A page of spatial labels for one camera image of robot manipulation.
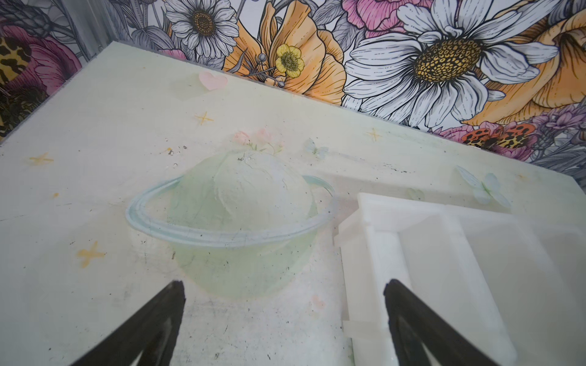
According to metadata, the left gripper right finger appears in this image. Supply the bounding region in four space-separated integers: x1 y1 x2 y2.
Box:
384 279 496 365

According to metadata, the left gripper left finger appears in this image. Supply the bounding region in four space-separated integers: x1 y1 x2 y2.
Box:
73 281 186 365

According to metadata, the white three-compartment bin tray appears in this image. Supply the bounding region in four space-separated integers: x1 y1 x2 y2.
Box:
334 193 585 365

